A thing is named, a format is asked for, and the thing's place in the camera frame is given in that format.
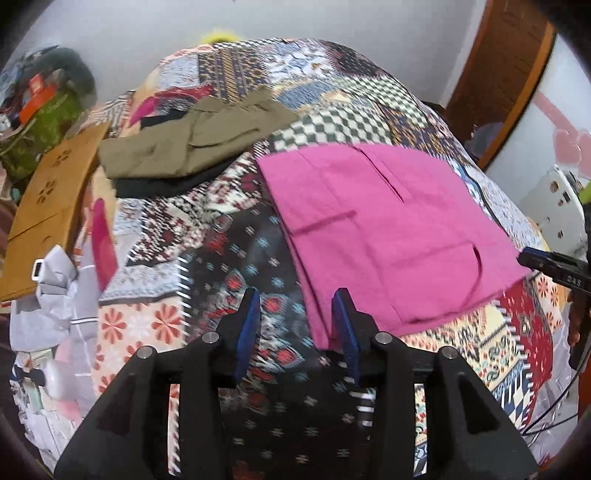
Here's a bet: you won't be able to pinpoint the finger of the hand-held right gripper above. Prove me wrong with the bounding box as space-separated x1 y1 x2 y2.
516 247 591 293

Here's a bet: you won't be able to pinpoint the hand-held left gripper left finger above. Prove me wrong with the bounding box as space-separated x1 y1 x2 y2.
54 287 262 480

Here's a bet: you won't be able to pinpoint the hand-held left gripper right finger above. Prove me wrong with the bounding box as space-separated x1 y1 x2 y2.
331 287 540 480

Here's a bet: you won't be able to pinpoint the pink pants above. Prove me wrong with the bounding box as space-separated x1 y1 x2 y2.
255 143 531 350

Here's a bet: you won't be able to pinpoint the olive green pants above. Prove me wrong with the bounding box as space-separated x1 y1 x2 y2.
98 89 300 180

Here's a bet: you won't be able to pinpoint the person's right hand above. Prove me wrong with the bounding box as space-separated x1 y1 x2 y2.
567 291 588 348

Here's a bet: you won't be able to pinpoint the patchwork printed bed sheet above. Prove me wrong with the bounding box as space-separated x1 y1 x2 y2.
76 38 565 480

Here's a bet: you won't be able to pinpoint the magenta cloth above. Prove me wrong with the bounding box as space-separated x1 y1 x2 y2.
91 198 118 292

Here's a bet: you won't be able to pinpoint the black folded garment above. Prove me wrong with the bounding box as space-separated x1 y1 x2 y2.
113 159 232 199

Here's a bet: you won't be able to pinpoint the grey padded jacket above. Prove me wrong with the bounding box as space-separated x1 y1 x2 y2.
8 244 100 356

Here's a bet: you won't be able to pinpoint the wooden door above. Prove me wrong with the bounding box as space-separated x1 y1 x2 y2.
445 0 557 169

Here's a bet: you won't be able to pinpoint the wooden folding board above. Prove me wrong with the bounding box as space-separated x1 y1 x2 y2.
0 121 112 302

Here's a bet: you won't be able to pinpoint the green printed bag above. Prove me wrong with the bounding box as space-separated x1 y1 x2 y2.
0 90 84 181

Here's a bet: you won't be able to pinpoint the black cable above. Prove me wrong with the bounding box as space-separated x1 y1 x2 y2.
519 364 583 437

